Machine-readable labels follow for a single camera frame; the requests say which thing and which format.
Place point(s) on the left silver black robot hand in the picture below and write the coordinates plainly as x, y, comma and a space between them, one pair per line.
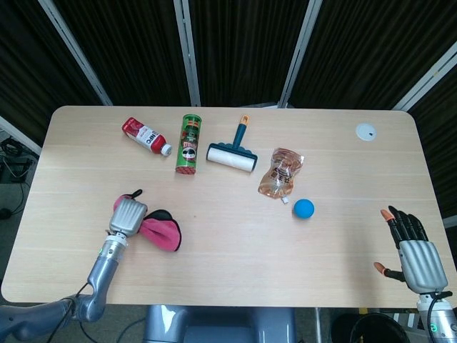
126, 218

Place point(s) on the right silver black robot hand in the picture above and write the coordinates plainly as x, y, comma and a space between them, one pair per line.
421, 262

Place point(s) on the pink cloth with black trim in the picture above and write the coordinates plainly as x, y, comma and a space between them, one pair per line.
160, 232

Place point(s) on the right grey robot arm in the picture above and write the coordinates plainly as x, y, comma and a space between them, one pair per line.
441, 318

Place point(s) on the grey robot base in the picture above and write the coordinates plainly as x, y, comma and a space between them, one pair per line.
221, 325

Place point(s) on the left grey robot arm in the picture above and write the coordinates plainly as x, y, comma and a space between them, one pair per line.
101, 268

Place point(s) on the black trash bin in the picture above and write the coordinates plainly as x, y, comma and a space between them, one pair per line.
371, 330

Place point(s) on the red ketchup bottle white cap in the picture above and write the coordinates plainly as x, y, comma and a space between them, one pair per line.
143, 135

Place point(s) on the green Pringles can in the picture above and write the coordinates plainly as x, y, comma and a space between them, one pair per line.
188, 143

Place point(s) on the blue ball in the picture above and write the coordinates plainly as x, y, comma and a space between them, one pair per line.
303, 208

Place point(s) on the brown spout pouch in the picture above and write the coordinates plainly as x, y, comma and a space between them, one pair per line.
280, 171

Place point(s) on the grey partition post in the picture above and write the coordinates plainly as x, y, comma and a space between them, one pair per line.
187, 53
75, 53
428, 78
18, 134
300, 53

